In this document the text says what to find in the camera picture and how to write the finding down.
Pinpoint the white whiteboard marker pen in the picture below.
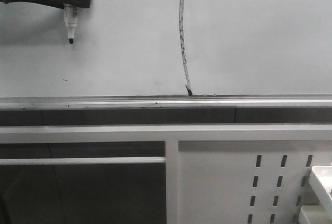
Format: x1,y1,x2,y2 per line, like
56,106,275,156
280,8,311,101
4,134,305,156
64,4,78,45

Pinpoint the large whiteboard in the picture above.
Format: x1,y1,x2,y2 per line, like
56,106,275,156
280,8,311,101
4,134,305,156
1,0,331,97

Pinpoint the white perforated pegboard panel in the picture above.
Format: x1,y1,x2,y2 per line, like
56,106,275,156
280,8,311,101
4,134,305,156
178,141,331,223

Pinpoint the white plastic bin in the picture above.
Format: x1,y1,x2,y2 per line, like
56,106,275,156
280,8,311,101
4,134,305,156
309,165,331,217
299,205,331,224

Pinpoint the lower white plastic bin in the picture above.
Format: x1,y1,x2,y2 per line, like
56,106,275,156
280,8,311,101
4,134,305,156
299,205,331,224

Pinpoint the white metal rack frame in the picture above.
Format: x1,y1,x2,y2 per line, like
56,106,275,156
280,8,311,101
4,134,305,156
1,124,331,223

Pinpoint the aluminium whiteboard tray rail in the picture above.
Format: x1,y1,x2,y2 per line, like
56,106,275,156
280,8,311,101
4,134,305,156
1,94,331,111

